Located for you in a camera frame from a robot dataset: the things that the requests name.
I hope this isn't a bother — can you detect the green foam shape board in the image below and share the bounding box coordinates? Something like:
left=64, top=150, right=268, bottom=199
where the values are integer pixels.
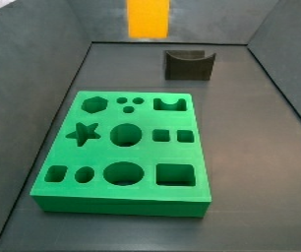
left=30, top=91, right=211, bottom=218

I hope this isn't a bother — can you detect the black notched foam block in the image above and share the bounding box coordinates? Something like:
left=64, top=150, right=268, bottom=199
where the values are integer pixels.
left=165, top=50, right=216, bottom=81

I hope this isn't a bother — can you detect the yellow panel on back wall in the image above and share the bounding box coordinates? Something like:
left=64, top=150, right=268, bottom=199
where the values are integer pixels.
left=125, top=0, right=171, bottom=38

